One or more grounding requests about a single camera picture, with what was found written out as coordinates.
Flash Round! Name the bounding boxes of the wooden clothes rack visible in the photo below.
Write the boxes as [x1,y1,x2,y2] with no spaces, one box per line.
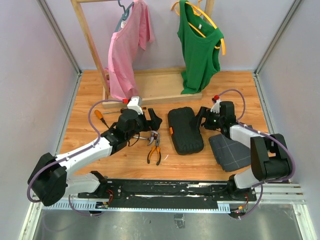
[71,0,203,109]

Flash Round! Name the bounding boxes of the green tank top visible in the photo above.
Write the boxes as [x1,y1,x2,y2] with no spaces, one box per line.
[177,0,224,95]

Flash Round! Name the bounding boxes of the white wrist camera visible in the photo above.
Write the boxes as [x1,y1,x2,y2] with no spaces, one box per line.
[210,95,221,114]
[121,96,144,115]

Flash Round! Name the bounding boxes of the steel claw hammer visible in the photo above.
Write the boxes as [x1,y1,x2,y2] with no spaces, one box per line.
[133,131,159,146]

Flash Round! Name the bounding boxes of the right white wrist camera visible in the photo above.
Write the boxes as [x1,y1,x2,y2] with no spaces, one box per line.
[210,95,221,114]

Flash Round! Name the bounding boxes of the grey folded cloth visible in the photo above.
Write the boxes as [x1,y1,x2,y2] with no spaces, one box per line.
[208,134,251,172]

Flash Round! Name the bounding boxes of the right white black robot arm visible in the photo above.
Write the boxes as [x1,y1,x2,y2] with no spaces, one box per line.
[190,100,296,200]

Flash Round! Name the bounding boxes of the orange handled pliers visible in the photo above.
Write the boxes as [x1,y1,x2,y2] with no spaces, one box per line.
[147,131,162,166]

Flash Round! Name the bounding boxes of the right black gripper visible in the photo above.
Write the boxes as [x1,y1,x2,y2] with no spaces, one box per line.
[189,106,224,131]

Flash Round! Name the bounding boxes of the grey clothes hanger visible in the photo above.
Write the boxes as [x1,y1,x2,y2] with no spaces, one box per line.
[114,0,135,33]

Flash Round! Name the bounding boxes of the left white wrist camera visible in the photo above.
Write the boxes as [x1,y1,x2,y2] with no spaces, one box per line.
[121,96,144,115]

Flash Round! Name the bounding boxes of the black orange screwdriver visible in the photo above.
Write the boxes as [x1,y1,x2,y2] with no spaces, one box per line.
[102,107,128,115]

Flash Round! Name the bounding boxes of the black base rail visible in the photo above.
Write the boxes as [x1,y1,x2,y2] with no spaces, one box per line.
[77,178,257,210]

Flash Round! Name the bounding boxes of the small orange screwdriver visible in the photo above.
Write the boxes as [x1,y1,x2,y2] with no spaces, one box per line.
[94,109,109,129]

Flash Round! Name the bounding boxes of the pink t-shirt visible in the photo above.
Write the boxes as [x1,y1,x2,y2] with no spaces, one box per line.
[107,0,155,100]

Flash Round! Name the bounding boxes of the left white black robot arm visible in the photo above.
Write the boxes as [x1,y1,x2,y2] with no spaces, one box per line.
[27,108,163,207]

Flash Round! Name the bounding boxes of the orange clothes hanger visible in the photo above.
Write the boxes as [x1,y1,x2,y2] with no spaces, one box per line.
[170,0,226,56]

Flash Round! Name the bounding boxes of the black plastic tool case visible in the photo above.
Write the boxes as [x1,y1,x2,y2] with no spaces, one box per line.
[167,106,204,156]

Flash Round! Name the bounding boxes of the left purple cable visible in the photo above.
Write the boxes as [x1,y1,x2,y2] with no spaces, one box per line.
[26,98,126,217]

